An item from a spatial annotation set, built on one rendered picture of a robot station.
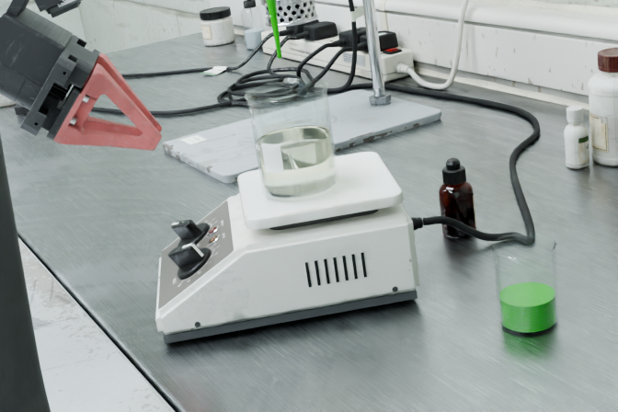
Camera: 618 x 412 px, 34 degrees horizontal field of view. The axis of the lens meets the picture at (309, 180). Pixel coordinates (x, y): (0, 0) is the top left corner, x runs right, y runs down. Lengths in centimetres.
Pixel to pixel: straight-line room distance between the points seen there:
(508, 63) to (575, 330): 64
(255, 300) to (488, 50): 68
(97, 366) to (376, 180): 25
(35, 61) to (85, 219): 32
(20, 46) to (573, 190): 51
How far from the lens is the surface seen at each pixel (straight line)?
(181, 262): 77
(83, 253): 98
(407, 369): 68
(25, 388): 28
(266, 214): 74
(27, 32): 79
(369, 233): 74
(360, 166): 81
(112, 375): 74
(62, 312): 87
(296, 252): 74
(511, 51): 130
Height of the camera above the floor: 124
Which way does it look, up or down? 19 degrees down
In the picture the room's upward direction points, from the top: 8 degrees counter-clockwise
